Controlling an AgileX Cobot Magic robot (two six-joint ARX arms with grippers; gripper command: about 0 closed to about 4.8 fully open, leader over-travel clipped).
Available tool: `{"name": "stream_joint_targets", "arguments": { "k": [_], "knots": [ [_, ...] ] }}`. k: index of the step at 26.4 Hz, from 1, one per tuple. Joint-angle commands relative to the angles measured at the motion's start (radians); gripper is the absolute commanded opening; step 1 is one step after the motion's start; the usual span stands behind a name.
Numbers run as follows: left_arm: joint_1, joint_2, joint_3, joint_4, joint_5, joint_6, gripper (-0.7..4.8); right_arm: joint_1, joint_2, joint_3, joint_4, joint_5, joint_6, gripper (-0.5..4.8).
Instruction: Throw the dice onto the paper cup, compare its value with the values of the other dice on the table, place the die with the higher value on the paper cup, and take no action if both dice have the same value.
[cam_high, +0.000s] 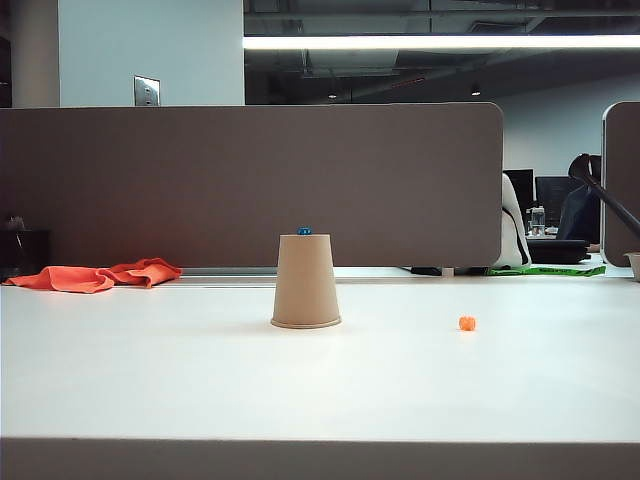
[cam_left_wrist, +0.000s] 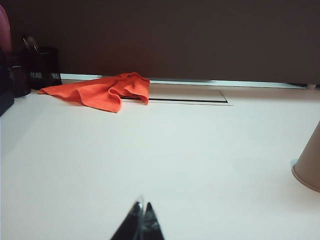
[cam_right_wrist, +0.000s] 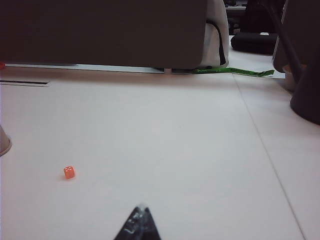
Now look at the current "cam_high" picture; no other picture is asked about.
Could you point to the green tape strip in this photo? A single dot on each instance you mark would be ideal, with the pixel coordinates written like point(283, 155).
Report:
point(550, 270)

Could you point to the seated person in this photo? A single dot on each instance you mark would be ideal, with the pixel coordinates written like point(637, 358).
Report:
point(580, 215)

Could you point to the black flat device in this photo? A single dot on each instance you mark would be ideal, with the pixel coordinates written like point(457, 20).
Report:
point(425, 270)

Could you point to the wide computer monitor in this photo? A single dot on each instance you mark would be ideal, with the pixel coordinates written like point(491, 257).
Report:
point(552, 197)

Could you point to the small grey crumpled object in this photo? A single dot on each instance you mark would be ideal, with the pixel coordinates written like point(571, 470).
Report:
point(15, 222)

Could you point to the metal wall switch plate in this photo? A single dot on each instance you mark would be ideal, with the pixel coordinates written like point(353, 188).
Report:
point(147, 91)

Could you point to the black computer monitor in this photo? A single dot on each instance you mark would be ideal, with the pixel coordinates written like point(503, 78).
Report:
point(520, 192)

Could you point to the black diagonal rod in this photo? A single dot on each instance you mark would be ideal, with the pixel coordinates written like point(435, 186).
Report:
point(617, 206)

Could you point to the brown paper cup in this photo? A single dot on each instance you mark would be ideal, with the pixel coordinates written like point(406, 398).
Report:
point(306, 280)

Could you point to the long ceiling light strip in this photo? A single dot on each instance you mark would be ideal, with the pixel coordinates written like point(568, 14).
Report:
point(440, 41)

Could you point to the beige paper bowl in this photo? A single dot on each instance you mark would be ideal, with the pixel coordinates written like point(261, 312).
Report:
point(634, 265)

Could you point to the narrow brown desk partition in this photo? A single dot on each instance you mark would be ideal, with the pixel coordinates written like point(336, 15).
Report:
point(622, 185)

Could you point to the clear water bottle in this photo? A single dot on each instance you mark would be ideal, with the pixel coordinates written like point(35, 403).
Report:
point(538, 222)

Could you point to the black box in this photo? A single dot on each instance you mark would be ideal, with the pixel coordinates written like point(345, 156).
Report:
point(27, 252)

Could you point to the orange die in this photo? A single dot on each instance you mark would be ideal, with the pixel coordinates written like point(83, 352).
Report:
point(467, 323)

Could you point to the blue die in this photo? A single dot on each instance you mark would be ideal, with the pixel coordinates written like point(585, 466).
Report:
point(305, 231)

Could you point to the black bag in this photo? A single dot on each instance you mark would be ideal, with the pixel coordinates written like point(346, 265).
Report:
point(557, 250)

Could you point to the orange cloth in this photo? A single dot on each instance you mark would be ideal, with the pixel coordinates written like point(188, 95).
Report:
point(75, 279)

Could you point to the black ceiling spotlight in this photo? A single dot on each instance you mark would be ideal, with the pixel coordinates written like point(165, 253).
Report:
point(475, 91)

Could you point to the wide brown desk partition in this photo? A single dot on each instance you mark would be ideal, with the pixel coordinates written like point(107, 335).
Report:
point(250, 185)

